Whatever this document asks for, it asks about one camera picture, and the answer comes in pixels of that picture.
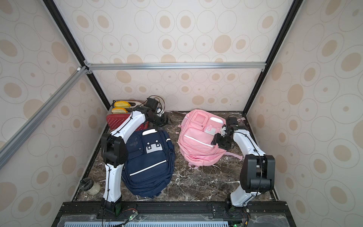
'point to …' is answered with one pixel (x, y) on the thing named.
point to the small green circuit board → (133, 215)
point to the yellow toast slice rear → (122, 104)
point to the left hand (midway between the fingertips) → (173, 124)
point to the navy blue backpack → (150, 163)
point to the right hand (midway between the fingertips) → (214, 144)
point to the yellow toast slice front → (117, 110)
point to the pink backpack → (196, 129)
